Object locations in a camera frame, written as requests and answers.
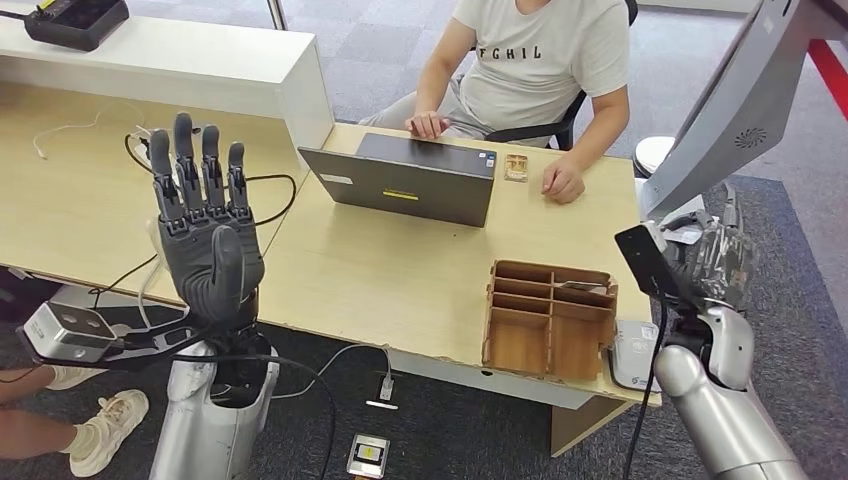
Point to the person's left hand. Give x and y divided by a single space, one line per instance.
563 182

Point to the person's right hand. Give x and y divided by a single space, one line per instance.
429 126

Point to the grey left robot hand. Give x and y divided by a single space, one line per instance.
212 272

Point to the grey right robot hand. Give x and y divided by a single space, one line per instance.
722 265

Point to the white ID card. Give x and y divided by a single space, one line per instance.
682 235

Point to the room key card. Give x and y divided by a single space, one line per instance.
583 287

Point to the person's right forearm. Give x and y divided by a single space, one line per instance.
434 86

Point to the person's left forearm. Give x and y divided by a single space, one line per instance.
596 132

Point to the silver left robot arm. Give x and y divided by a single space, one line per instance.
205 437

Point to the person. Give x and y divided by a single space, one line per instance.
530 73

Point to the white card reader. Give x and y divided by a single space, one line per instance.
632 358

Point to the small wooden block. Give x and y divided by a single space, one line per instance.
515 167

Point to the black office chair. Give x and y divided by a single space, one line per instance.
530 132

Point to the grey laptop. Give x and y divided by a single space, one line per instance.
411 185

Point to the white round base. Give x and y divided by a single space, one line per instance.
652 156

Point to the wooden compartment organizer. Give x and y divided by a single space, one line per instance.
523 338

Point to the grey kiosk screen stand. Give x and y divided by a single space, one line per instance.
729 99

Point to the beige sneaker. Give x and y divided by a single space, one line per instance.
73 376
109 430

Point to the metal pole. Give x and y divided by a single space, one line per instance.
276 14

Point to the red bar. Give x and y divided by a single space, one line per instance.
828 76

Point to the white counter ledge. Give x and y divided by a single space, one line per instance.
166 60

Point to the bystander's bare leg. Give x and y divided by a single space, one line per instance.
33 434

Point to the small silver device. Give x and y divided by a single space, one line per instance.
368 457

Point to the black charger device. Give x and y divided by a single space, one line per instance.
73 26

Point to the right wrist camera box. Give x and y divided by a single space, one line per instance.
646 265

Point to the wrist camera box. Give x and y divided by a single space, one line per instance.
646 265
69 331

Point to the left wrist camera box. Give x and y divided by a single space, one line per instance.
69 331

